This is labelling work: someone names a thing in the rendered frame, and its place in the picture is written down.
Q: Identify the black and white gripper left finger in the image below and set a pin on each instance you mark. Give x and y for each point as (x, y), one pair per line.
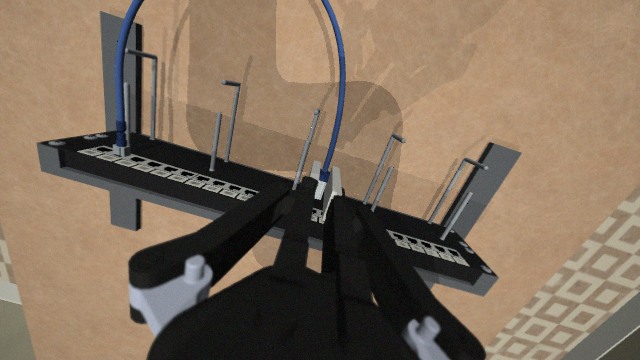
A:
(167, 278)

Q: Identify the dark blue cable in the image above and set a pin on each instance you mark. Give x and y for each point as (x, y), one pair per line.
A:
(119, 63)

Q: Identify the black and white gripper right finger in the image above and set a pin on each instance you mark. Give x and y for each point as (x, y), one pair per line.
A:
(364, 257)

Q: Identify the white network cable plug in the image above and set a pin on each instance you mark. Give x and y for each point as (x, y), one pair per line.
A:
(323, 179)

